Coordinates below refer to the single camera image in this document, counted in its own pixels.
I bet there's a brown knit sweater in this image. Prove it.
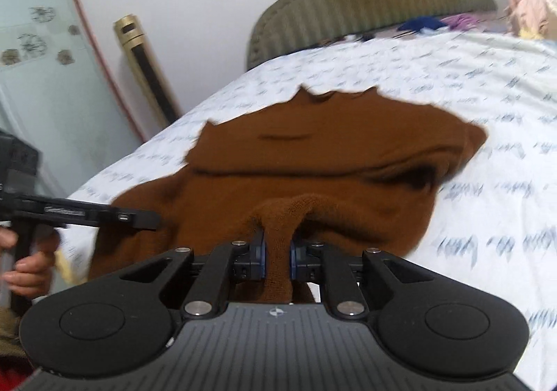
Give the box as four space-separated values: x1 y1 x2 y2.
89 86 488 305

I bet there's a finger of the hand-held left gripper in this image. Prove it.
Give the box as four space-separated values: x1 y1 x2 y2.
9 194 159 232

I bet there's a pink clothes pile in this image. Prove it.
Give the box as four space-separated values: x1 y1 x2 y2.
507 0 557 39

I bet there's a gold tower air conditioner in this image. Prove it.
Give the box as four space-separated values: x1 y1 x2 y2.
114 15 183 124

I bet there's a frosted glass door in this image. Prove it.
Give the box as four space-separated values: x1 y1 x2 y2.
0 0 149 200

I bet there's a purple cloth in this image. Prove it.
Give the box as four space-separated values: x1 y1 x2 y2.
441 13 479 30

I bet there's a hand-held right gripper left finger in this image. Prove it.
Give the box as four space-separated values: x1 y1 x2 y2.
115 229 267 322

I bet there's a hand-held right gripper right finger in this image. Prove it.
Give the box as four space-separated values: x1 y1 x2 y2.
289 239 440 322

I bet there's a blue cloth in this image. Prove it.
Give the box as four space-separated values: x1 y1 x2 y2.
398 16 445 33

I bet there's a person's left hand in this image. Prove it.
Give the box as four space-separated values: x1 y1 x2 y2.
0 229 61 300

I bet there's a white script-printed bedspread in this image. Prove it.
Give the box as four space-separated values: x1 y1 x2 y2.
56 28 557 391

